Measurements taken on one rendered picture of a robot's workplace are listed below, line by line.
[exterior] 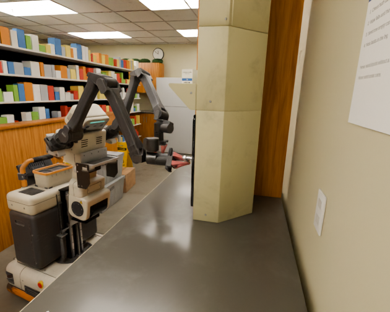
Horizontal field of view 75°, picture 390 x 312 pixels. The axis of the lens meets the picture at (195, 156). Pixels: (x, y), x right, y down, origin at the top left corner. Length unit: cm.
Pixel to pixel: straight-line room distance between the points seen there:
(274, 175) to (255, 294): 75
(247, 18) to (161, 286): 95
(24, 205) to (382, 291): 182
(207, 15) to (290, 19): 49
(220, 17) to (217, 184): 63
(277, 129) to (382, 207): 94
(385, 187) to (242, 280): 51
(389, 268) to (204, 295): 47
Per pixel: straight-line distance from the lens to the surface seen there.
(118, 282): 85
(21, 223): 207
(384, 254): 50
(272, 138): 138
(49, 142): 161
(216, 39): 102
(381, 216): 50
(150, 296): 79
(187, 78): 111
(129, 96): 184
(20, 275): 224
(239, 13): 106
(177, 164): 115
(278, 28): 139
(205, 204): 110
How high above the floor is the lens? 148
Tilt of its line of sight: 14 degrees down
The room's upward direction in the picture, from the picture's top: 2 degrees clockwise
